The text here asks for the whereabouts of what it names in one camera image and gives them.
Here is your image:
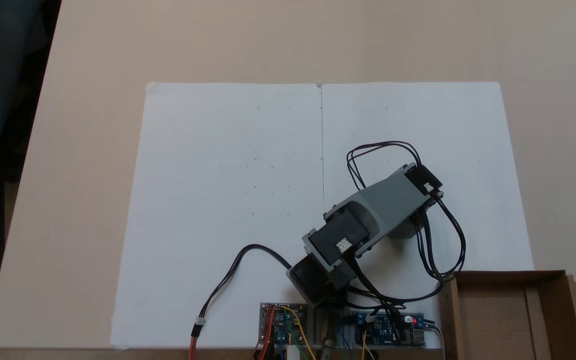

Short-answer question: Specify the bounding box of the circuit board with blue terminals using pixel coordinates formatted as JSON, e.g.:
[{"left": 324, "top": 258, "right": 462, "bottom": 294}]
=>
[{"left": 350, "top": 310, "right": 427, "bottom": 348}]

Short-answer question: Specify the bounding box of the white paper sheet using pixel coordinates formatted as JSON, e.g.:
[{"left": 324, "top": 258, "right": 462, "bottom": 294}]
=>
[
  {"left": 109, "top": 82, "right": 324, "bottom": 351},
  {"left": 320, "top": 81, "right": 537, "bottom": 351}
]

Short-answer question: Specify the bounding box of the brown cardboard box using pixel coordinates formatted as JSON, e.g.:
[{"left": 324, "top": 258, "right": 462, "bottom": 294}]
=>
[{"left": 439, "top": 269, "right": 576, "bottom": 360}]

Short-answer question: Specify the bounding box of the small grey-edged circuit board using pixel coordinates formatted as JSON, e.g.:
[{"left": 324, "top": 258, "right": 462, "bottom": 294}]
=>
[{"left": 259, "top": 302, "right": 310, "bottom": 347}]

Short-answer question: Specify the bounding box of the dark blue chair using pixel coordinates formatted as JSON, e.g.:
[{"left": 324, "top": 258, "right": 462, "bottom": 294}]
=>
[{"left": 0, "top": 0, "right": 63, "bottom": 188}]

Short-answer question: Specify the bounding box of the long black servo wire bundle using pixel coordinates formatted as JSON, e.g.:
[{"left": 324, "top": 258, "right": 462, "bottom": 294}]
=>
[{"left": 348, "top": 194, "right": 468, "bottom": 321}]

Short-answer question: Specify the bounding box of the short black servo wire loop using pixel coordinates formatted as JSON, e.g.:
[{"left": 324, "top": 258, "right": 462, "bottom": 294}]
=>
[{"left": 346, "top": 141, "right": 424, "bottom": 194}]

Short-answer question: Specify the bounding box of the yellow wire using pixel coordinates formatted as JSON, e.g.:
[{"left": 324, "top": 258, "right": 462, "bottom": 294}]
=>
[{"left": 279, "top": 305, "right": 318, "bottom": 360}]

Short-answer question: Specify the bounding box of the black cable with white connector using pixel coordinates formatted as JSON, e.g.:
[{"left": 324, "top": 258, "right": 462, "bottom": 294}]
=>
[{"left": 194, "top": 243, "right": 295, "bottom": 337}]

